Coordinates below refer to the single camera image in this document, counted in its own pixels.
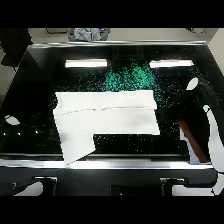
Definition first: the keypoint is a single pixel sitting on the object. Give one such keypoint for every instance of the white T-shirt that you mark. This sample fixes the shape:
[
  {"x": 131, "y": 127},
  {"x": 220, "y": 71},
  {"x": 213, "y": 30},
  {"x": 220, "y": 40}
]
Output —
[{"x": 106, "y": 116}]

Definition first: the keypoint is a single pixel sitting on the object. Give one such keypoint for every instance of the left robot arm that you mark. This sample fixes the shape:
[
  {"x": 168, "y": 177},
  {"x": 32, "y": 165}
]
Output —
[{"x": 30, "y": 133}]

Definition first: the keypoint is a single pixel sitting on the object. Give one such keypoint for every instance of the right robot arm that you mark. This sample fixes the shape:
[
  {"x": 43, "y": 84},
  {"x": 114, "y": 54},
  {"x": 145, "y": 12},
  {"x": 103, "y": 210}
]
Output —
[{"x": 196, "y": 110}]

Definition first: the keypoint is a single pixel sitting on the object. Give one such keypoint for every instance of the heap of clothes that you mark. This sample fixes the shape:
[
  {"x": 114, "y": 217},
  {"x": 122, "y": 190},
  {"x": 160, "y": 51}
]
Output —
[{"x": 86, "y": 34}]

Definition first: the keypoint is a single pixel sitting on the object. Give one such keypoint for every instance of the silver frame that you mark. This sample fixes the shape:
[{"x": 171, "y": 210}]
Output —
[{"x": 133, "y": 164}]

